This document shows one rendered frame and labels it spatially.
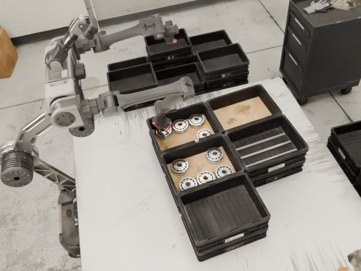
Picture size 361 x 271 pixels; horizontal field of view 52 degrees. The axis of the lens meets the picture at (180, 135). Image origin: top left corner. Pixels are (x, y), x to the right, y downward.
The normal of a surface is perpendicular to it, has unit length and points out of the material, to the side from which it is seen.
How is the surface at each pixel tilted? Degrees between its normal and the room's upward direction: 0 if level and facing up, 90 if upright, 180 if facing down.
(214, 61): 0
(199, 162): 0
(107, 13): 90
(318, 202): 0
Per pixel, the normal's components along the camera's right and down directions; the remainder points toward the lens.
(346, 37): 0.24, 0.72
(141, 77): -0.08, -0.65
